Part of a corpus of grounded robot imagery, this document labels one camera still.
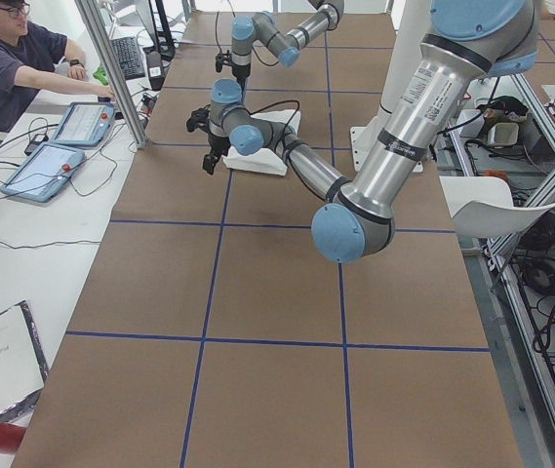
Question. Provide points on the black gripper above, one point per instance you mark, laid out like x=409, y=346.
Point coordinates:
x=218, y=142
x=241, y=72

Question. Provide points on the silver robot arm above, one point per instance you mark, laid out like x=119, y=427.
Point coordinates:
x=461, y=41
x=284, y=46

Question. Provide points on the black keyboard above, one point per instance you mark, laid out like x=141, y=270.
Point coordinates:
x=127, y=53

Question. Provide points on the far blue teach pendant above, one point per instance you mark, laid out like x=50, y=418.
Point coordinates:
x=84, y=124

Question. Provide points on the blue teach pendant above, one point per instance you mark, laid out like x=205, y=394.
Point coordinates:
x=84, y=124
x=44, y=173

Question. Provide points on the green object on desk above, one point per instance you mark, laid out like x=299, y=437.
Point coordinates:
x=100, y=75

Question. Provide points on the near blue teach pendant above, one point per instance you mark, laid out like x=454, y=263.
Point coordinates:
x=44, y=173

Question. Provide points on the black power adapter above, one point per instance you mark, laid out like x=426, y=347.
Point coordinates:
x=34, y=143

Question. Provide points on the seated man dark shirt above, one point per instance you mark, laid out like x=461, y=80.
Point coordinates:
x=34, y=58

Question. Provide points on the white plastic chair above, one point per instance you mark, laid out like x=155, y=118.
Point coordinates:
x=482, y=207

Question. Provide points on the plastic document bag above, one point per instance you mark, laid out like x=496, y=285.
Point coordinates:
x=23, y=365

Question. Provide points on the aluminium camera post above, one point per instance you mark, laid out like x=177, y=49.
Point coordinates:
x=89, y=12

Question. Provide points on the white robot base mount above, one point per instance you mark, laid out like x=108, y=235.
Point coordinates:
x=405, y=58

